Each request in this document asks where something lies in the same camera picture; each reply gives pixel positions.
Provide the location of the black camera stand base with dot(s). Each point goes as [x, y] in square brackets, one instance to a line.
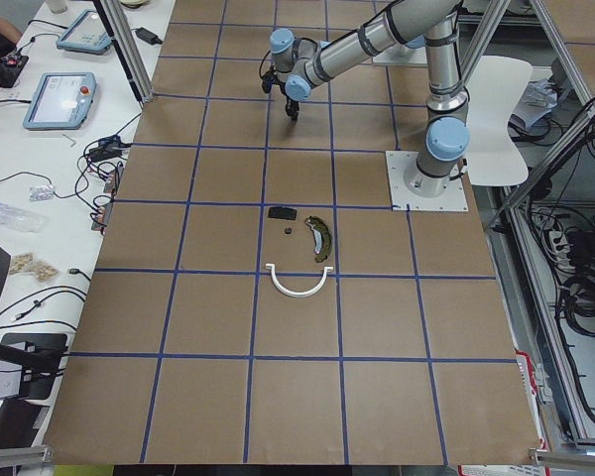
[30, 364]

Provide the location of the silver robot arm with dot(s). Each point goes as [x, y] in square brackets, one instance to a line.
[411, 34]

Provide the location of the white curved plastic bracket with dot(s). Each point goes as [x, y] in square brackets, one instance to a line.
[298, 287]

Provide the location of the olive brake shoe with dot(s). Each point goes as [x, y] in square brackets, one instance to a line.
[322, 238]

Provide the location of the far teach pendant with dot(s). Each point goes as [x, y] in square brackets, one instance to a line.
[86, 34]

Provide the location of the black power adapter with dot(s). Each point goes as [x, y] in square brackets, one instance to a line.
[148, 36]

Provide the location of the aluminium frame post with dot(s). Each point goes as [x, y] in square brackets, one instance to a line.
[118, 30]

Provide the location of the near teach pendant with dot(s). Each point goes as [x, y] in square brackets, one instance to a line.
[61, 101]

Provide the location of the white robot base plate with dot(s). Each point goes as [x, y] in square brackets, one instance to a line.
[411, 190]

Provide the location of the black brake pad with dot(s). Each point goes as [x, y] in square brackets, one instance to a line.
[282, 212]

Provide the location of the teach pendant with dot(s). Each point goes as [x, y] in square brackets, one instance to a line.
[86, 34]
[61, 101]

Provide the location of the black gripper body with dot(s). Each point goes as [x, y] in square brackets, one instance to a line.
[291, 103]

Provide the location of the white chair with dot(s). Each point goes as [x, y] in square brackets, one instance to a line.
[495, 88]

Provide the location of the plastic water bottle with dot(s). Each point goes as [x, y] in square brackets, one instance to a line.
[19, 219]

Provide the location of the bag of wooden pieces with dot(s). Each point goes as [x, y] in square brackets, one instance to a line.
[28, 264]

